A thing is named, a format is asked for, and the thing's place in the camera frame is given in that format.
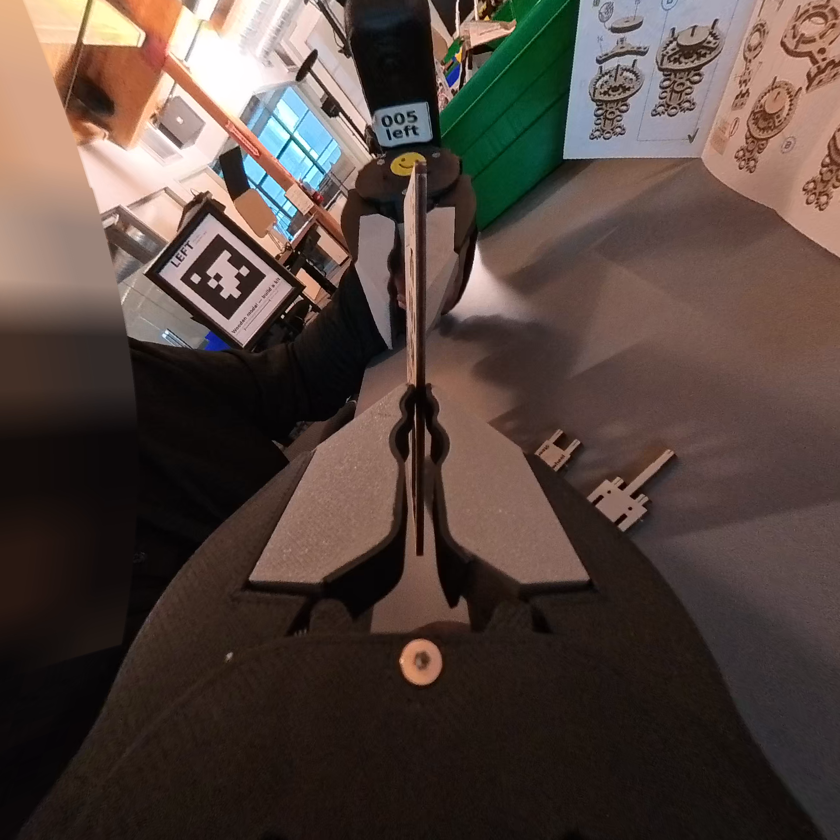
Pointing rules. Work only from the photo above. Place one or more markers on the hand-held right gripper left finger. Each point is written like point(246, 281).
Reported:
point(328, 512)

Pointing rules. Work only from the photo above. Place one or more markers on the paper clutter pile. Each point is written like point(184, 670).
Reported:
point(479, 46)

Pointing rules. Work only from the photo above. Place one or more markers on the laser-cut wooden parts sheet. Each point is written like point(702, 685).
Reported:
point(415, 295)

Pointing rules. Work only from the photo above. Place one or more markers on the folded paper instruction sheet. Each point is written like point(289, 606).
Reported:
point(646, 141)

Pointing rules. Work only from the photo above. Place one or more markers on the person's left forearm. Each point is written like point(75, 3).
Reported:
point(262, 380)

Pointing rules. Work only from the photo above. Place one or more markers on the black and beige panel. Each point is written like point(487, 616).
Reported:
point(253, 210)

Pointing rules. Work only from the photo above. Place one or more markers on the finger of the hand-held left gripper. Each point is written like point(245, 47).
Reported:
point(441, 262)
point(377, 262)

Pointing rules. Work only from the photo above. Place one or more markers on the green plastic crate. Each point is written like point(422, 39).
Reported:
point(512, 131)

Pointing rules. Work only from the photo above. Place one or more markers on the black framed marker sign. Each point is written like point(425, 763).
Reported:
point(223, 275)

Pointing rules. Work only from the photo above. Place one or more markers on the wooden part with long pin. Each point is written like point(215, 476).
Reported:
point(620, 499)

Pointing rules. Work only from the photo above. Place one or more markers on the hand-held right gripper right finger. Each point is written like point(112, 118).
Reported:
point(512, 518)

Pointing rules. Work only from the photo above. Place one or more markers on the wooden part with printed text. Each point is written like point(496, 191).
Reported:
point(558, 449)

